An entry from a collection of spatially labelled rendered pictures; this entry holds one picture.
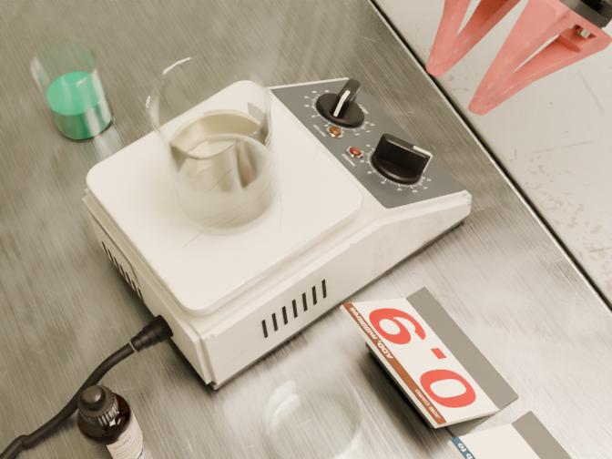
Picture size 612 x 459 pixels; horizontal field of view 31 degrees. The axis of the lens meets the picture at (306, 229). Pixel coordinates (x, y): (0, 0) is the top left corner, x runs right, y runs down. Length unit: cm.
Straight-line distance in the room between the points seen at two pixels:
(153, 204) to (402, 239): 15
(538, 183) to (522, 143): 3
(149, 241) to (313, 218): 9
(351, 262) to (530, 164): 16
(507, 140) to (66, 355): 32
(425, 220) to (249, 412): 15
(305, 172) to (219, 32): 22
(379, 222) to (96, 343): 19
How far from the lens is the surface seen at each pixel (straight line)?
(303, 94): 71
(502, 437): 63
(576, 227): 72
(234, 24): 84
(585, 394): 67
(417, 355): 64
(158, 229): 62
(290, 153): 64
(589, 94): 79
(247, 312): 61
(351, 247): 63
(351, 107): 71
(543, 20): 57
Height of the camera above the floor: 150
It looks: 56 degrees down
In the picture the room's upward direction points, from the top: 6 degrees counter-clockwise
